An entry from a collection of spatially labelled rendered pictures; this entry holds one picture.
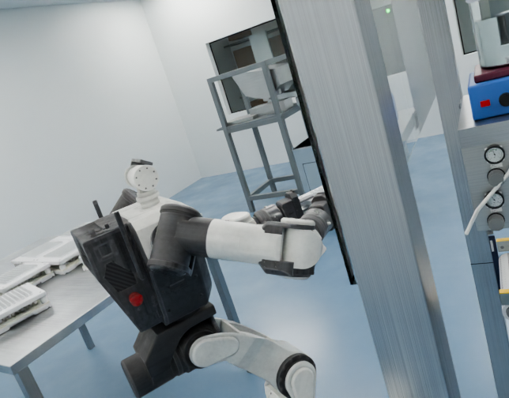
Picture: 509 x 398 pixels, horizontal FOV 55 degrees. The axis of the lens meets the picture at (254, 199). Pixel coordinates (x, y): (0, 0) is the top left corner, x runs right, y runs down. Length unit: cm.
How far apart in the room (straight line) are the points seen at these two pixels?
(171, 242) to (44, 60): 559
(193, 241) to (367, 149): 71
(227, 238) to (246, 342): 49
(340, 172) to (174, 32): 742
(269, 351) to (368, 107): 122
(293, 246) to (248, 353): 52
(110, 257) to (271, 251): 42
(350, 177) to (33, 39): 625
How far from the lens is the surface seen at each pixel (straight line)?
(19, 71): 633
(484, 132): 109
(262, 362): 156
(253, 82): 499
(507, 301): 128
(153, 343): 138
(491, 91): 112
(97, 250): 123
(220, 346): 143
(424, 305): 48
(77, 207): 637
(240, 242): 105
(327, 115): 43
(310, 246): 108
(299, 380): 160
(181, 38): 775
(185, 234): 109
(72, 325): 193
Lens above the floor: 152
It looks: 15 degrees down
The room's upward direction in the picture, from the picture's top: 18 degrees counter-clockwise
